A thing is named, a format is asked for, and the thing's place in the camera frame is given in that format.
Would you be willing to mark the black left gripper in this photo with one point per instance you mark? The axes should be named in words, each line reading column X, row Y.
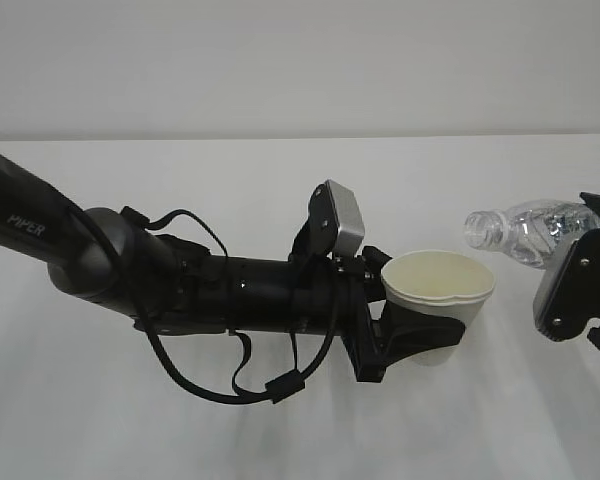
column 404, row 334

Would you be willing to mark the white paper cup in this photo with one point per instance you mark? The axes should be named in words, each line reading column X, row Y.
column 442, row 291

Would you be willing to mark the clear green-label water bottle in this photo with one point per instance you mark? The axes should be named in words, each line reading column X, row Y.
column 531, row 232

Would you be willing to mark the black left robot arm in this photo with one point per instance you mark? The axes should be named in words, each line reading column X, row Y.
column 330, row 284

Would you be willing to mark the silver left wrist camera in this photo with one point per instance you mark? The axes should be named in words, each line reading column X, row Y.
column 334, row 223

